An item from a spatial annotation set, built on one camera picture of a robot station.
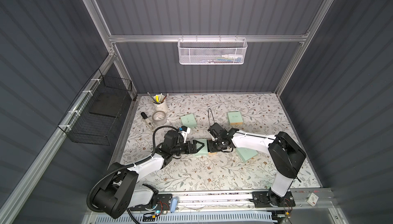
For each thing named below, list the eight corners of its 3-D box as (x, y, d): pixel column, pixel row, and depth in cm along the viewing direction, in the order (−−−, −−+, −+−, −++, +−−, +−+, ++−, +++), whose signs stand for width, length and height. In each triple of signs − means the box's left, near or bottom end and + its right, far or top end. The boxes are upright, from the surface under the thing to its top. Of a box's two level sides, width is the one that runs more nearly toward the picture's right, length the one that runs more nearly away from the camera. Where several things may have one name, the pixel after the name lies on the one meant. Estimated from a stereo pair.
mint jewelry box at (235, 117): (228, 125, 105) (229, 122, 102) (227, 114, 111) (227, 111, 108) (242, 125, 105) (243, 122, 102) (239, 114, 111) (240, 111, 108)
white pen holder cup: (155, 114, 110) (151, 104, 101) (157, 104, 116) (154, 94, 108) (166, 114, 110) (163, 104, 101) (168, 104, 116) (166, 94, 108)
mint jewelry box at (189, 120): (183, 129, 102) (183, 127, 100) (181, 119, 108) (180, 116, 105) (197, 126, 104) (197, 123, 101) (193, 116, 110) (193, 113, 107)
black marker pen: (152, 130, 102) (150, 126, 98) (142, 117, 109) (140, 112, 105) (155, 129, 103) (153, 124, 99) (145, 115, 110) (143, 111, 106)
